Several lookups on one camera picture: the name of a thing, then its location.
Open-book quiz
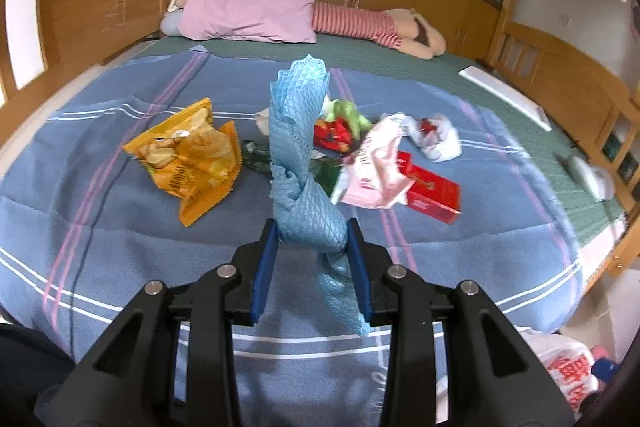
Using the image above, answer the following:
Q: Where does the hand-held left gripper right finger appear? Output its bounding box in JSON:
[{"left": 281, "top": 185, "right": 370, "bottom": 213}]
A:
[{"left": 346, "top": 217, "right": 578, "bottom": 427}]

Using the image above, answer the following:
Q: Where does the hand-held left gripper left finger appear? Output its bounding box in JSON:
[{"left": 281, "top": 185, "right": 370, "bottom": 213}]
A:
[{"left": 37, "top": 217, "right": 279, "bottom": 427}]

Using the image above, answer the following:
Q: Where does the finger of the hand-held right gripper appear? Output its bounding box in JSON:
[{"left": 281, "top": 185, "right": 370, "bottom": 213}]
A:
[{"left": 593, "top": 355, "right": 622, "bottom": 384}]

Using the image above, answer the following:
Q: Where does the white bin liner red print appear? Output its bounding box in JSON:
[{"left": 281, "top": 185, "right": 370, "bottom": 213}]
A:
[{"left": 520, "top": 326, "right": 601, "bottom": 414}]

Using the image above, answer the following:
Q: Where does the dark green wrapper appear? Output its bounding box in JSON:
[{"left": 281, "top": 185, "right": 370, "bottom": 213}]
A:
[{"left": 241, "top": 138, "right": 347, "bottom": 196}]

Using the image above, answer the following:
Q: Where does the pink tissue packet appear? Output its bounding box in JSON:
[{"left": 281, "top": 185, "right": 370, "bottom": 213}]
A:
[{"left": 331, "top": 114, "right": 417, "bottom": 211}]

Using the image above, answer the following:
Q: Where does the red cardboard box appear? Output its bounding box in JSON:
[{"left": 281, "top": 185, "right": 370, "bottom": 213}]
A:
[{"left": 394, "top": 150, "right": 462, "bottom": 226}]

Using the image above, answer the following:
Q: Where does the light blue dish cloth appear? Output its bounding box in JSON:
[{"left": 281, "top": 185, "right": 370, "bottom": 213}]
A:
[{"left": 267, "top": 54, "right": 373, "bottom": 338}]

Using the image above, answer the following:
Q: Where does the yellow snack bag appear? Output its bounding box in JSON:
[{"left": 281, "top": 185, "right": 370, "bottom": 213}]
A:
[{"left": 122, "top": 97, "right": 244, "bottom": 229}]

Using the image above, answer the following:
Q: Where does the red snack wrapper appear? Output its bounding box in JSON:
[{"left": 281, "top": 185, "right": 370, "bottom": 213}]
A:
[{"left": 313, "top": 116, "right": 354, "bottom": 154}]

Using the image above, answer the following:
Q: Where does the white tissue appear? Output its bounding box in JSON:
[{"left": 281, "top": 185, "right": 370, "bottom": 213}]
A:
[{"left": 254, "top": 106, "right": 274, "bottom": 136}]

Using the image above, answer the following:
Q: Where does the white plastic bag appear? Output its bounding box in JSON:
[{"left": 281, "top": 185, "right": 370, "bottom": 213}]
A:
[{"left": 399, "top": 111, "right": 462, "bottom": 164}]

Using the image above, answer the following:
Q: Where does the light green wrapper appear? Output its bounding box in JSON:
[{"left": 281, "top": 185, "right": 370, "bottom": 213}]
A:
[{"left": 324, "top": 98, "right": 374, "bottom": 134}]

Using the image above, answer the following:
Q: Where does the white patterned mattress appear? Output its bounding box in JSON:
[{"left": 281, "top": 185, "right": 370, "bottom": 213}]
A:
[{"left": 570, "top": 207, "right": 628, "bottom": 268}]

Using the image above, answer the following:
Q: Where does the blue checked blanket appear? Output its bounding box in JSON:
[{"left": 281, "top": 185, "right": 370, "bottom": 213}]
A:
[{"left": 0, "top": 42, "right": 586, "bottom": 427}]

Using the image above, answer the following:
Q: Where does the white mite vacuum cleaner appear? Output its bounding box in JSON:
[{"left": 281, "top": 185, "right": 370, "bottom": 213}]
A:
[{"left": 564, "top": 154, "right": 617, "bottom": 202}]

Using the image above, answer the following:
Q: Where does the flat white board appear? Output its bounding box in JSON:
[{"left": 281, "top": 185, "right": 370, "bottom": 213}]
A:
[{"left": 459, "top": 64, "right": 552, "bottom": 132}]

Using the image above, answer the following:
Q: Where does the striped plush doll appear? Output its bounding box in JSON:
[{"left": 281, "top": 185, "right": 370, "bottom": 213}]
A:
[{"left": 312, "top": 2, "right": 447, "bottom": 59}]

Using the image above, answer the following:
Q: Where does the light blue pillow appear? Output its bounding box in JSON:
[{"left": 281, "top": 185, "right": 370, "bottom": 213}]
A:
[{"left": 160, "top": 10, "right": 187, "bottom": 38}]

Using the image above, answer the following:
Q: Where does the pink pillow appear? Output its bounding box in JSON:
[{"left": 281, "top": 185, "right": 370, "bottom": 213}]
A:
[{"left": 177, "top": 0, "right": 319, "bottom": 44}]

